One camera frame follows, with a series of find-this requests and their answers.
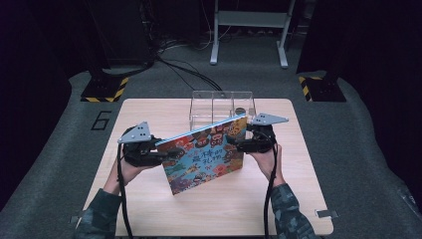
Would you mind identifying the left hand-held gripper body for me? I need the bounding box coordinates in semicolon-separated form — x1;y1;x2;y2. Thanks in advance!
117;120;152;167

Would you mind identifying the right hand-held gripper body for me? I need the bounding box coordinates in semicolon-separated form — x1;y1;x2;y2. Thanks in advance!
247;113;290;153

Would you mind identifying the colourful cartoon picture book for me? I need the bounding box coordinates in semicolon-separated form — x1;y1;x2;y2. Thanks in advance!
155;114;249;196

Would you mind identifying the clear acrylic divided rack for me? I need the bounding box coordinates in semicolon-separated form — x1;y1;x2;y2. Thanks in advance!
188;90;258;132

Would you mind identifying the person's left hand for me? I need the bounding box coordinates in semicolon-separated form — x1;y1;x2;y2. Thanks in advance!
115;158;151;184

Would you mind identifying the person's right hand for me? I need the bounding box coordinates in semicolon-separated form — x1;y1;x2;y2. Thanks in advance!
249;145;287;187

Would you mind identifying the black striped stand base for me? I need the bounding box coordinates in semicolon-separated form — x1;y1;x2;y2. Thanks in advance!
80;71;129;104
298;74;347;103

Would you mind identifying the dark cabinet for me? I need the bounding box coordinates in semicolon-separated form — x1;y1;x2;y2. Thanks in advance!
86;0;157;68

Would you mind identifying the white metal stand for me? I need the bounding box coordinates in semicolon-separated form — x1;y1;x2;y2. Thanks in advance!
209;0;297;70

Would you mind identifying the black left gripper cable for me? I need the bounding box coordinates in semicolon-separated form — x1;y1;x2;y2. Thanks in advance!
116;142;134;239

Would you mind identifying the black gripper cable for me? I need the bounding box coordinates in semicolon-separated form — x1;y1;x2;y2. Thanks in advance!
116;142;134;239
263;132;279;239

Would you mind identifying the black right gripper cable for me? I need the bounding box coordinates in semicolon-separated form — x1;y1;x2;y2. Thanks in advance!
263;132;279;239

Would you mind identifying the bundle of black floor cables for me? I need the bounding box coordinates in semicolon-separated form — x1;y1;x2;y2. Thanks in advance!
142;33;224;93

